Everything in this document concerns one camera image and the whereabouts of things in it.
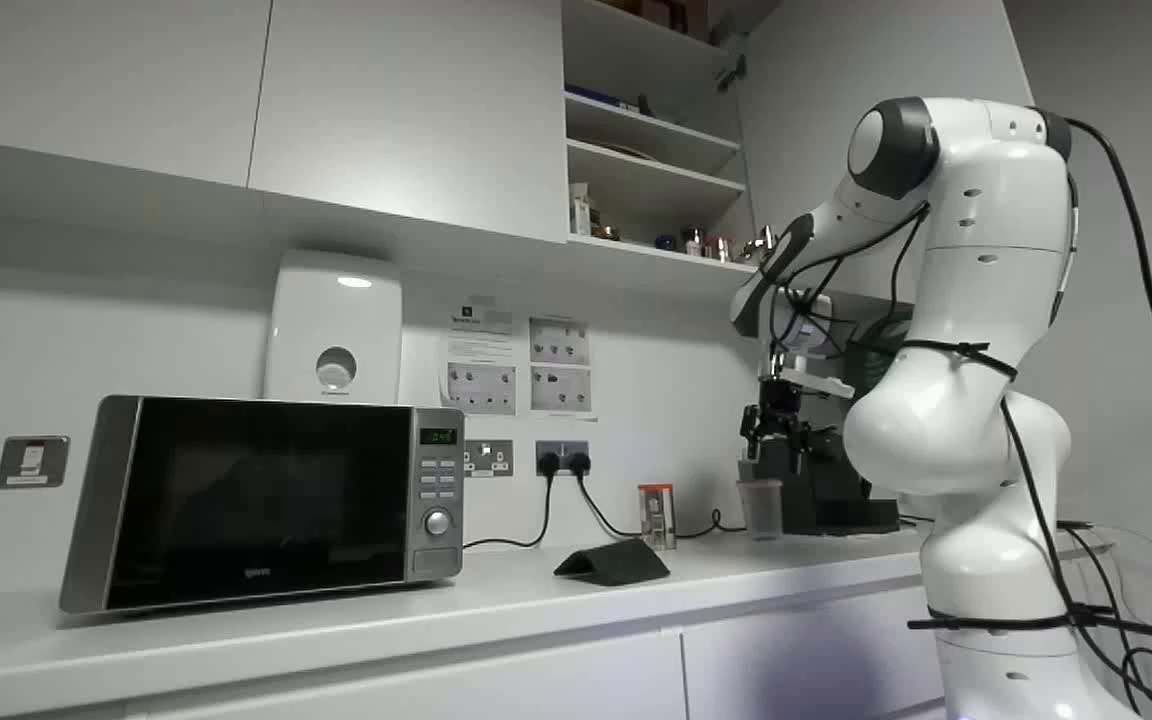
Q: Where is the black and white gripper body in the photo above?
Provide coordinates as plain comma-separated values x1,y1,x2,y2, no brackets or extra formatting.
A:
747,375,812,450

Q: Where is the black cloth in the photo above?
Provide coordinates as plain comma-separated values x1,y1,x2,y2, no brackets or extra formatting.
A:
553,535,672,587

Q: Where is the translucent plastic cup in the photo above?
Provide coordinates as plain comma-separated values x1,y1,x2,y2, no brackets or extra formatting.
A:
735,476,788,540

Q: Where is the black coffee machine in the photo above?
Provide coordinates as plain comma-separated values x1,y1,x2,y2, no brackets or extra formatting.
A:
778,423,906,535

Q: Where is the small red silver can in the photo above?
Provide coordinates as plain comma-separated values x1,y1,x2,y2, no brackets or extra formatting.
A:
636,478,681,552

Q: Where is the pink small container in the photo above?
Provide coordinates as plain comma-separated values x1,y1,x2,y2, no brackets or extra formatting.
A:
683,228,735,260

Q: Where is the steel double socket with plugs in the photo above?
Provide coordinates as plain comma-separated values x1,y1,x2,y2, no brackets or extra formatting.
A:
533,435,597,478

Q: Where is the white open shelf cabinet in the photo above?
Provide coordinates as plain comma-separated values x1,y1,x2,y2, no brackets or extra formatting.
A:
559,0,756,276

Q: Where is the white bottle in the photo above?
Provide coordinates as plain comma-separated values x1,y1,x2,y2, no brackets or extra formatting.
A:
567,181,597,241

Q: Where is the white base cabinet door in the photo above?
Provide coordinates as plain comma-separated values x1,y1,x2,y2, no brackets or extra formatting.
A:
132,626,687,720

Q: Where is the blue flat item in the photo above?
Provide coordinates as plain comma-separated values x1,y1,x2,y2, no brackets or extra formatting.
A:
567,85,627,111

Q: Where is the white open cabinet door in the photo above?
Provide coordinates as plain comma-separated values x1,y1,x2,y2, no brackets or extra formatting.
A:
732,0,1052,257

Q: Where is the silver black microwave oven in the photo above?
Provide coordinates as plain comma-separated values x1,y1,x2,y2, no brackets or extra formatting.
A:
55,392,469,618

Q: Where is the black coffee machine power cable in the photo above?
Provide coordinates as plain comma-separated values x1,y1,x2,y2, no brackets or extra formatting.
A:
573,470,738,544

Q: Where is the white double wall socket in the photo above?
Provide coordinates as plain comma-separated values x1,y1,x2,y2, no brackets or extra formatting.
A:
443,358,519,415
527,315,591,368
527,363,597,415

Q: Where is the black microwave power cable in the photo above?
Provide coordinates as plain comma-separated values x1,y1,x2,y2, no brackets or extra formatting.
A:
463,470,555,552

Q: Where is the silver wall switch plate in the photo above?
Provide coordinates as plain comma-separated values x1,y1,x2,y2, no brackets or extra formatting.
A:
0,430,73,491
463,435,514,478

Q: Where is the small wall label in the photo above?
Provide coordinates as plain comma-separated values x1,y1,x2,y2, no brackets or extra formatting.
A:
451,294,514,335

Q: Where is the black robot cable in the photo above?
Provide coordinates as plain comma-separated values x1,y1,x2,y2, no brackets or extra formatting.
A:
1001,111,1152,720

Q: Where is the white wall dispenser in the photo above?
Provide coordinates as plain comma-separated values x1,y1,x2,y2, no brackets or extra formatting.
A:
261,251,409,403

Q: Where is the white wall cabinet door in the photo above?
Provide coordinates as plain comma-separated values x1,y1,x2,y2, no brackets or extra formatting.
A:
246,0,567,249
0,0,272,192

